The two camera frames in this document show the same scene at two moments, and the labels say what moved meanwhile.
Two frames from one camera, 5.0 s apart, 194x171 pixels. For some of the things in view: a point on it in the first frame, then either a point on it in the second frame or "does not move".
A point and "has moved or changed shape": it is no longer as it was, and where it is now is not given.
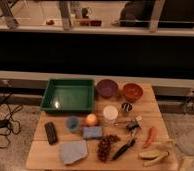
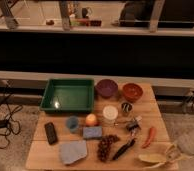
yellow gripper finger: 186,164 -> 177,159
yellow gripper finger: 166,144 -> 170,149
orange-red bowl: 132,92 does not move
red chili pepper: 150,137 does not move
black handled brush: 123,148 does not move
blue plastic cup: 73,123 does not move
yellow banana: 153,154 has moved or changed shape
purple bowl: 107,87 does not move
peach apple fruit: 91,119 does not move
